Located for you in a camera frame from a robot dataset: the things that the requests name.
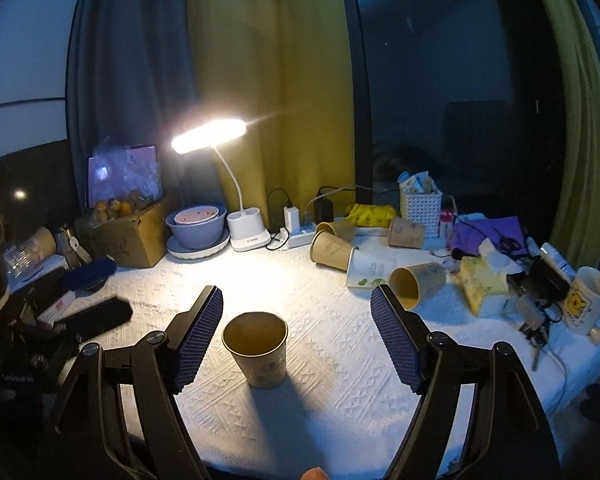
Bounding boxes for white textured tablecloth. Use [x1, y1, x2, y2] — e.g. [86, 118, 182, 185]
[55, 237, 600, 480]

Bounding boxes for purple cloth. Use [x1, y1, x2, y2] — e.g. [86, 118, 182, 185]
[450, 216, 528, 256]

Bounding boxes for black case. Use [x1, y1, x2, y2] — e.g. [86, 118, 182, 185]
[55, 296, 133, 333]

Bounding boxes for white mug yellow bear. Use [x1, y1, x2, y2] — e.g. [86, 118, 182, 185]
[560, 266, 600, 345]

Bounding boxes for clear plastic container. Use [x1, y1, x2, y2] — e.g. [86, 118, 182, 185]
[2, 240, 46, 281]

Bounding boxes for white power strip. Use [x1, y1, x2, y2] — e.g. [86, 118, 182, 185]
[267, 227, 318, 250]

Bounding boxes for bunch of keys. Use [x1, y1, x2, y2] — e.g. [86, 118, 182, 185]
[517, 320, 551, 371]

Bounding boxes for black scissors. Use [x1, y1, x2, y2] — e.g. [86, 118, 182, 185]
[495, 235, 523, 256]

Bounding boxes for white plastic basket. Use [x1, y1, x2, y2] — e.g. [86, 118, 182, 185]
[399, 187, 443, 238]

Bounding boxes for blue bowl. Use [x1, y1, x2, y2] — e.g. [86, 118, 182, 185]
[165, 203, 228, 250]

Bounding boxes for sachets in basket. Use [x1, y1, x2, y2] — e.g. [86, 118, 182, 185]
[397, 170, 441, 196]

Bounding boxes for white paper cup green print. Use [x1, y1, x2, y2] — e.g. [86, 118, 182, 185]
[345, 249, 406, 290]

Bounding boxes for pink white dish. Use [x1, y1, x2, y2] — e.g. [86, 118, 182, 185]
[174, 206, 219, 225]

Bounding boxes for white plate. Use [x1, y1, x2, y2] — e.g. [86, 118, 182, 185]
[166, 230, 231, 261]

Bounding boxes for blue fuzzy object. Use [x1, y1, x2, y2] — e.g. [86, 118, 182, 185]
[62, 258, 117, 291]

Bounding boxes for yellow packet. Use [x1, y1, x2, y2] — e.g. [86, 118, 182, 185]
[344, 203, 398, 228]

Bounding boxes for cardboard box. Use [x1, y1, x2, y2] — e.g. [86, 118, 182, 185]
[74, 197, 176, 268]

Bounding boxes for grey curtain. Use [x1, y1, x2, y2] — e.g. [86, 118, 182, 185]
[67, 0, 201, 211]

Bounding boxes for white desk lamp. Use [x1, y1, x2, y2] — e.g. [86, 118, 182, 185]
[171, 119, 272, 252]

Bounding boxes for plastic bag of fruit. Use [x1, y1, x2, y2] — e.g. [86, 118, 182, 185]
[87, 147, 163, 221]

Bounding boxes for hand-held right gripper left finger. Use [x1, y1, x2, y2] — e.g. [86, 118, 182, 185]
[32, 285, 226, 480]

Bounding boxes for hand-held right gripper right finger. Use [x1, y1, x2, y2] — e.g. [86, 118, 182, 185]
[370, 284, 563, 480]

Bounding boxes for green curtain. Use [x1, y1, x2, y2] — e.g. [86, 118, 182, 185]
[522, 0, 600, 266]

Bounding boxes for yellow tissue box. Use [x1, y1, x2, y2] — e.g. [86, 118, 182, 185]
[457, 255, 511, 317]

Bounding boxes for brown paper cup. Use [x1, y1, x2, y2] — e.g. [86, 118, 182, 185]
[314, 220, 356, 243]
[30, 226, 58, 261]
[388, 261, 447, 311]
[309, 231, 358, 273]
[221, 311, 289, 389]
[387, 216, 427, 251]

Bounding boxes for black device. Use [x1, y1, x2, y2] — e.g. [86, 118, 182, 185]
[505, 255, 571, 306]

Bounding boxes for yellow curtain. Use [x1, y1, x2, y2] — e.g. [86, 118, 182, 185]
[187, 0, 356, 221]

